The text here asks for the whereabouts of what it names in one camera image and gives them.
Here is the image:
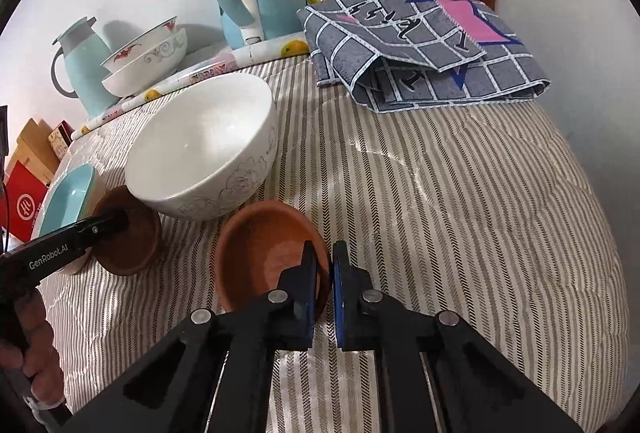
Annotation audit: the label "red and blue patterned bowl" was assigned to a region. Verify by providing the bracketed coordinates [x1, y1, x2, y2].
[100, 16, 179, 74]

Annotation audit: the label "pink plastic plate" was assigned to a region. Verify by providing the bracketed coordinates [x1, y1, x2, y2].
[30, 170, 108, 276]

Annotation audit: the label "large white bowl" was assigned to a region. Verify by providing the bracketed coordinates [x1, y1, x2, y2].
[124, 73, 279, 221]

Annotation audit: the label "grey checked folded cloth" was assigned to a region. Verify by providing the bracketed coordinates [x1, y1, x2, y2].
[296, 0, 552, 114]

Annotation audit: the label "brown clay bowl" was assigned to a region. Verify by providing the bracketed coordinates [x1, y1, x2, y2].
[216, 200, 331, 321]
[91, 185, 162, 276]

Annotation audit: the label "red box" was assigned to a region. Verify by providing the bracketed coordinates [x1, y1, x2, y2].
[0, 160, 51, 244]

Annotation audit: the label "stacked white patterned bowls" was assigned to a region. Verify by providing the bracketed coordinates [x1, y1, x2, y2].
[101, 28, 188, 98]

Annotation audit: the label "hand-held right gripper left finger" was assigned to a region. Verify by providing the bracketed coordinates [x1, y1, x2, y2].
[62, 240, 321, 433]

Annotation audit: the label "fruit printed table sheet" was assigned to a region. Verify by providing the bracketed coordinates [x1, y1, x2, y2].
[70, 32, 311, 141]

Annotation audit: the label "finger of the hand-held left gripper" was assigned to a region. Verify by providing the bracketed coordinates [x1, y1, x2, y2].
[74, 209, 132, 248]

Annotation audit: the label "person's left hand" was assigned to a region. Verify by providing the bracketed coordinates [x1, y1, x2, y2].
[0, 290, 67, 409]

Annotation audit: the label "light blue thermos jug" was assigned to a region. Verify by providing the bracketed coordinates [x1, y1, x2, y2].
[51, 16, 121, 118]

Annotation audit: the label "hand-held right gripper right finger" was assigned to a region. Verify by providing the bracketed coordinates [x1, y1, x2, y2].
[332, 240, 586, 433]

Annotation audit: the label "patterned beige box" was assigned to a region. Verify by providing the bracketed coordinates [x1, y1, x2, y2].
[48, 120, 76, 158]

